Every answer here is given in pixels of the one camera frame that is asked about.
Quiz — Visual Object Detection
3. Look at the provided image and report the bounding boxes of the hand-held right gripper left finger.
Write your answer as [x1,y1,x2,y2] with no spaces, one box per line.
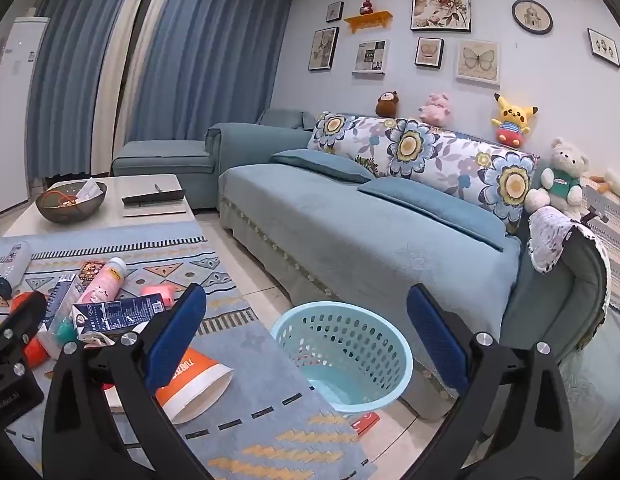
[42,283,213,480]

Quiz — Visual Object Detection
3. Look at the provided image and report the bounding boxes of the knitted striped blanket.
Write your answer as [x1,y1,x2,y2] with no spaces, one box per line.
[580,175,620,318]

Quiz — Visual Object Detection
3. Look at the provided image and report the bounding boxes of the red flat packet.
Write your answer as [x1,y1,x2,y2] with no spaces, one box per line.
[351,412,382,433]

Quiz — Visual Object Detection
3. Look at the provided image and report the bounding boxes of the white paper in bowl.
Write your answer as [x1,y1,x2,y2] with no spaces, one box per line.
[75,177,103,202]

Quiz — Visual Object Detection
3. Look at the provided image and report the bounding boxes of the white coffee table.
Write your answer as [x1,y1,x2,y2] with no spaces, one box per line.
[2,174,198,238]

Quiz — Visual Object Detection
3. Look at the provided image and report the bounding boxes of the dark grey bowl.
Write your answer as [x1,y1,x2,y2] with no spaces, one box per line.
[35,180,108,224]

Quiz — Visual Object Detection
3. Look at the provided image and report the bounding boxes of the yellow plush toy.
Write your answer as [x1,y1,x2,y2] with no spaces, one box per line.
[491,92,539,148]

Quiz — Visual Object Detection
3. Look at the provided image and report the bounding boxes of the floral back cushion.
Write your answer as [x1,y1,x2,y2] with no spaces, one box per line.
[307,112,538,236]

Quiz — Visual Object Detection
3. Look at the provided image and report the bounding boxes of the orange plastic wrapper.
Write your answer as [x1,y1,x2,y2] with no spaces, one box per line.
[10,291,53,368]

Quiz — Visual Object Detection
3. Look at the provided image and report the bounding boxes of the orange snack packet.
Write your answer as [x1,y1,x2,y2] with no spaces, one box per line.
[79,259,108,286]

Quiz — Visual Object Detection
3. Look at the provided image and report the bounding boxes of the blue sofa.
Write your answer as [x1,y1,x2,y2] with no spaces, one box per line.
[112,108,611,421]

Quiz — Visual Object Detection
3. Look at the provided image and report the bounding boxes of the white standing air conditioner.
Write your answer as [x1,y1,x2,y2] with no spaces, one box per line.
[0,16,50,218]

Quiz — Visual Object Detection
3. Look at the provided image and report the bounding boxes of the black frame with figures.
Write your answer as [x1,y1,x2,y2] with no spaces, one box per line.
[587,28,620,68]

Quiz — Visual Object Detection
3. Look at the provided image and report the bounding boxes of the tall black picture frame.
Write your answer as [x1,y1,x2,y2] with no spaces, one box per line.
[308,26,340,72]

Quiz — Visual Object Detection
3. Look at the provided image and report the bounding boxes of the pink plastic packet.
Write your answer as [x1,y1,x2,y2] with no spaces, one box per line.
[141,284,175,306]

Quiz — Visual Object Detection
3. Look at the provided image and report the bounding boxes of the small blue pillow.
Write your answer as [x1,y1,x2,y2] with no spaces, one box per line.
[270,149,376,184]

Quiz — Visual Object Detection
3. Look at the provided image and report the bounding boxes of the white teddy bear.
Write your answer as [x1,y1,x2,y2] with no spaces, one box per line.
[524,138,591,221]

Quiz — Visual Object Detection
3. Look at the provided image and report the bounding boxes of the white sheer curtain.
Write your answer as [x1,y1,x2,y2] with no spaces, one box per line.
[92,0,156,176]

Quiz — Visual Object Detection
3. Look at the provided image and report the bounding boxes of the orange paper cup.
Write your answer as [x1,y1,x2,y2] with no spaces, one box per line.
[104,346,234,423]

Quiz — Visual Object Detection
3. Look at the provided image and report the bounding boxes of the black tray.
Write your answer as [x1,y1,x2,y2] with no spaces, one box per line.
[121,183,186,206]

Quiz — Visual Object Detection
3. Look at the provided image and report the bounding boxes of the pink drink bottle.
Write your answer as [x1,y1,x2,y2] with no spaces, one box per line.
[79,257,128,306]

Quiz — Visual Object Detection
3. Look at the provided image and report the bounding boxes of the clear plastic bottle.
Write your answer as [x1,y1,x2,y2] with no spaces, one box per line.
[0,241,32,301]

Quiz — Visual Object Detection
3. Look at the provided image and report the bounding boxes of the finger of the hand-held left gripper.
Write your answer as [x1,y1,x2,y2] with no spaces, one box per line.
[0,290,47,357]

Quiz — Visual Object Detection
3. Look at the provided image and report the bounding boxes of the pink pig plush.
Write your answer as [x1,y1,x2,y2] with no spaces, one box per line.
[419,92,453,127]

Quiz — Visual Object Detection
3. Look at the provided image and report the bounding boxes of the floral armrest cover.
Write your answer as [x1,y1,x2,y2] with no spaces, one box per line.
[526,206,613,306]

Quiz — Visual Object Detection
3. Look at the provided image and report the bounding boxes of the patterned blue rug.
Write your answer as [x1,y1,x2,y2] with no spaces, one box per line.
[0,222,378,480]

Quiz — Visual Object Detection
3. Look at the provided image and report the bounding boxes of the white canvas print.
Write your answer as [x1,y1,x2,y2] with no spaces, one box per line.
[352,40,390,77]

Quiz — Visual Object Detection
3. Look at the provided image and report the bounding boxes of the butterfly picture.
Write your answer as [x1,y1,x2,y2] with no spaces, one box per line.
[456,40,501,84]

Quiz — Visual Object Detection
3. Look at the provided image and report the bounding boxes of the round black wall frame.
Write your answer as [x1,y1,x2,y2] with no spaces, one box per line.
[512,0,554,36]

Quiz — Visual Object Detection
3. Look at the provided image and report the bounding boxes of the light blue plastic basket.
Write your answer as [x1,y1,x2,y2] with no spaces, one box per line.
[270,301,414,415]

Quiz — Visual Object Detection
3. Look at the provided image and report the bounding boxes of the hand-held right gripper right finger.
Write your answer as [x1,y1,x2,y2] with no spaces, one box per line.
[406,283,576,480]

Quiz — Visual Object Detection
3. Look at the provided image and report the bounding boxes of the blue and white carton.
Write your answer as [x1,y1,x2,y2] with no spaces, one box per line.
[42,275,86,333]

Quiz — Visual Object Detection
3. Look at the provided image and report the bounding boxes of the brown monkey plush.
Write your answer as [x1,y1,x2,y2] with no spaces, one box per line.
[375,91,402,118]

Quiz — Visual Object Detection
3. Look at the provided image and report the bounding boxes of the blue curtain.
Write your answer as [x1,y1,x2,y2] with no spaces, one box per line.
[26,0,141,181]
[124,0,296,143]

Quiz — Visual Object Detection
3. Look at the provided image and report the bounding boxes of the cream plush doll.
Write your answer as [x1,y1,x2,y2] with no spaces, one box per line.
[587,167,620,198]

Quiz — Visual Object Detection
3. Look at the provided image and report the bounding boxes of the teal plastic wrapper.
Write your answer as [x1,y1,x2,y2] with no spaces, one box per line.
[57,317,80,343]

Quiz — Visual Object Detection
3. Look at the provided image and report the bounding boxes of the large flower picture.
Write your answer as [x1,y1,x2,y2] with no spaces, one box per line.
[411,0,472,32]

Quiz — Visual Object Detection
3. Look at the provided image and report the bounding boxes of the small black picture frame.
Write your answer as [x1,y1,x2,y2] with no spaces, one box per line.
[415,37,445,68]

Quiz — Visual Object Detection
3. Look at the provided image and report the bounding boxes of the orange wall shelf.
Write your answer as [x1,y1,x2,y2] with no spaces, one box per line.
[343,10,393,31]

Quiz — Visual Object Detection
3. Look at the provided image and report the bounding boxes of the dark blue milk carton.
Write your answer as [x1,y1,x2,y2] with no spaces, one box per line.
[71,295,166,336]

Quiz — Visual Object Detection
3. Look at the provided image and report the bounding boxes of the large blue pillow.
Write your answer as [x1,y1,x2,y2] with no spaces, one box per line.
[357,178,506,253]

